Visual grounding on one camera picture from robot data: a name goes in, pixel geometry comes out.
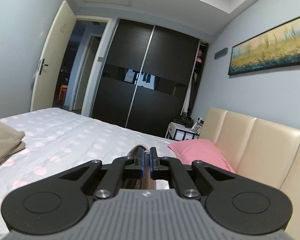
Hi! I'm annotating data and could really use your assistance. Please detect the white nightstand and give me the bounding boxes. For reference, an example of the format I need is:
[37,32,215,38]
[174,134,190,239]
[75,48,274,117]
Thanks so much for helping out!
[165,121,200,140]

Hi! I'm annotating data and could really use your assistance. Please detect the cream door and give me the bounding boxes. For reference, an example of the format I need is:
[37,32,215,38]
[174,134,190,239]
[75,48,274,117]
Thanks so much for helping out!
[31,0,77,112]

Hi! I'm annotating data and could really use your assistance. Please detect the black items on nightstand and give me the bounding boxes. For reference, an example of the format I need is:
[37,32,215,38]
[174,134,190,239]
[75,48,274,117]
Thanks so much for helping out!
[174,115,194,128]

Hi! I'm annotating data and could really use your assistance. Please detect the pink pillow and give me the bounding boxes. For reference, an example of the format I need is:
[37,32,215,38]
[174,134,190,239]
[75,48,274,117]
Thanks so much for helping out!
[168,139,237,174]

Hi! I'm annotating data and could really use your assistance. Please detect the black door handle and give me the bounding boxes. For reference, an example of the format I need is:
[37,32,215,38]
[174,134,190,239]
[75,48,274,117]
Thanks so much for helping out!
[38,59,49,75]

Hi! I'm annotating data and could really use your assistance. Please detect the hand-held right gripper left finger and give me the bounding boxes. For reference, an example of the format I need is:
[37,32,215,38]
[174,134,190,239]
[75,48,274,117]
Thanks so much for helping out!
[59,147,144,200]

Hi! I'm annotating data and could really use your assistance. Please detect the orange stool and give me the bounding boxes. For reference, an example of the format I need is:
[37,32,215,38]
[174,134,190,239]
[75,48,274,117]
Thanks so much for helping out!
[59,85,68,104]

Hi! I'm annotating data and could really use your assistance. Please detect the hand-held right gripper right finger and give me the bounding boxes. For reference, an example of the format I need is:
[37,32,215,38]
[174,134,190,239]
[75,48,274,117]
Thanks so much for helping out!
[149,147,237,200]

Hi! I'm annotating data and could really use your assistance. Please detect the framed landscape painting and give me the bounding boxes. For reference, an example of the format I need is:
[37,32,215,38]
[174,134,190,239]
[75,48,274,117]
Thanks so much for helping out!
[227,14,300,77]

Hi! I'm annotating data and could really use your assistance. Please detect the cream padded headboard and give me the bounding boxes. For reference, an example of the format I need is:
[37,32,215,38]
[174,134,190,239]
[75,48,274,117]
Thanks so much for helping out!
[199,107,300,240]

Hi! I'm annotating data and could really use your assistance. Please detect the dark sliding door wardrobe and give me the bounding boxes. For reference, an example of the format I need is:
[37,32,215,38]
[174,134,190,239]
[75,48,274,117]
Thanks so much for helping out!
[91,17,209,138]

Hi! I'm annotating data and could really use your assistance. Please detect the white door frame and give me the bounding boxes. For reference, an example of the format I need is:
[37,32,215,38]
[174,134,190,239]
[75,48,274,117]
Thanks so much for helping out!
[72,15,119,117]

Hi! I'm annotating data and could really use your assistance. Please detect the beige folded fleece garment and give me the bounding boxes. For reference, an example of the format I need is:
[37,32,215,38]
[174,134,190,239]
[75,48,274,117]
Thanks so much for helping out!
[0,117,25,167]

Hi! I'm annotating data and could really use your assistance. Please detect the taupe shirt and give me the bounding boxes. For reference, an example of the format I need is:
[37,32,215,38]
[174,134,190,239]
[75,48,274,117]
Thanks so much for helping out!
[127,144,157,190]

